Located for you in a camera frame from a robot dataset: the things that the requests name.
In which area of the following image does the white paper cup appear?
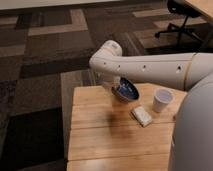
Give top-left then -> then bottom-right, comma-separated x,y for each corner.
153,88 -> 174,113

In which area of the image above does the dark blue ceramic bowl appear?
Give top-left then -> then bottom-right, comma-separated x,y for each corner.
112,78 -> 140,103

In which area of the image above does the black office chair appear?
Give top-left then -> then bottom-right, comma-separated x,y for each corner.
154,0 -> 206,47

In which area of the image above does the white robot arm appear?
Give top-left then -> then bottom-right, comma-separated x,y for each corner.
89,40 -> 213,171

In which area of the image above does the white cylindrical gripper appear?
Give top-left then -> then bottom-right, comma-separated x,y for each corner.
102,75 -> 120,94

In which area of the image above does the wooden desk corner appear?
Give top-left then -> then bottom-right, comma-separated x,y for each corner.
185,0 -> 213,19

